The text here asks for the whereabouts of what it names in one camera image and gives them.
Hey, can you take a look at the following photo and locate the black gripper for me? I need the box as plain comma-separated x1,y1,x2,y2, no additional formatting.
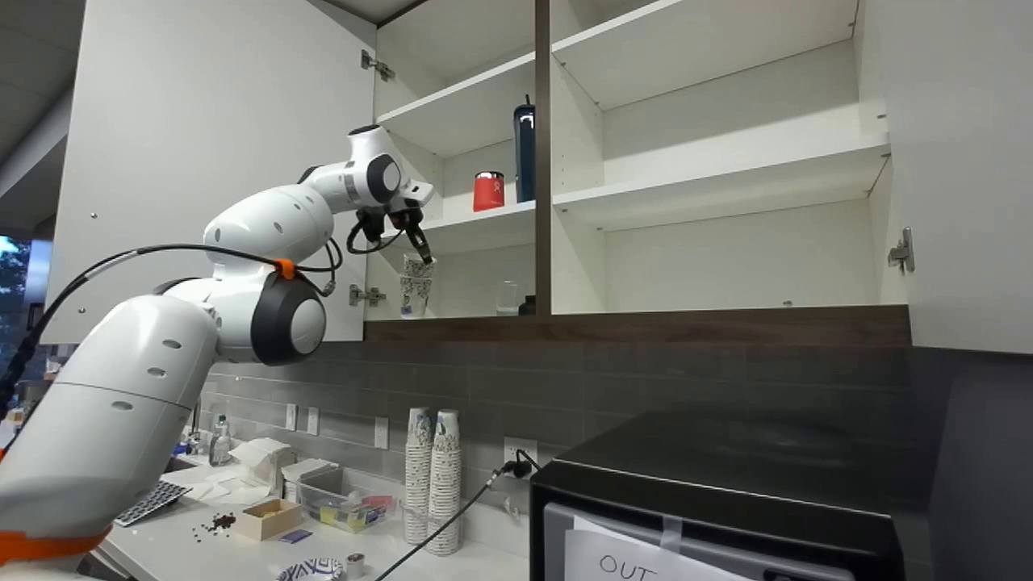
355,201,440,269

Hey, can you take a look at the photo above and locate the red cup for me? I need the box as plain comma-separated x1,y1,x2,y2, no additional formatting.
472,169,507,213

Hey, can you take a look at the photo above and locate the patterned paper cup stack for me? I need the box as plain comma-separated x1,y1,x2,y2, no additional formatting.
400,403,435,546
427,407,464,558

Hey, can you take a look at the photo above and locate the dark blue bottle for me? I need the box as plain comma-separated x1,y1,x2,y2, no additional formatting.
511,92,539,205

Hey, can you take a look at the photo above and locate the white cabinet door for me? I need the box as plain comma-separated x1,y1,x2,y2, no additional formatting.
43,0,381,350
856,0,1033,357

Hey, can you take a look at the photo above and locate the white paper bag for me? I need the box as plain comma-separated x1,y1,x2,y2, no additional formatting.
230,436,296,488

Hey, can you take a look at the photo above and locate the clear plastic container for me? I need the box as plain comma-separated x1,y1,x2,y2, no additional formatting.
296,472,398,536

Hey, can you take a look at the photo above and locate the clear soap bottle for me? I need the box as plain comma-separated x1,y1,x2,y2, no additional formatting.
205,412,236,469

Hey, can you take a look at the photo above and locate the white cabinet with shelves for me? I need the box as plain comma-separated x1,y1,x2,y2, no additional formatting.
368,0,898,318

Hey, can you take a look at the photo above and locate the small cardboard box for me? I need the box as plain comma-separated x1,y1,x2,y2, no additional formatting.
231,496,302,546

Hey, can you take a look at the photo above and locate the grey ribbed mat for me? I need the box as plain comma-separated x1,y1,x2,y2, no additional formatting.
113,476,189,528

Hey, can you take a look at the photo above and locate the white paper sign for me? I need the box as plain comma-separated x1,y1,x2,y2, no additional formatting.
560,514,755,581

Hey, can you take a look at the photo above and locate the blue lit monitor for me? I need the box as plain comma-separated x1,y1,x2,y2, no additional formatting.
0,235,56,289

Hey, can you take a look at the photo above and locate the black microwave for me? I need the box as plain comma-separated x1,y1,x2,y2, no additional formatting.
525,407,938,581

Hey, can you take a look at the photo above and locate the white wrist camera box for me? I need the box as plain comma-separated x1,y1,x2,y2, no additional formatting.
398,176,435,209

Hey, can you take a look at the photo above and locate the white double wall outlet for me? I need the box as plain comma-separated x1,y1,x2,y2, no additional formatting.
501,436,542,488

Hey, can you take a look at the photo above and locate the black power cable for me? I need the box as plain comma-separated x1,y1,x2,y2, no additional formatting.
374,447,542,581

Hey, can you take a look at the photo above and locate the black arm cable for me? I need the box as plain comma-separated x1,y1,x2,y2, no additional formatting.
0,209,407,432

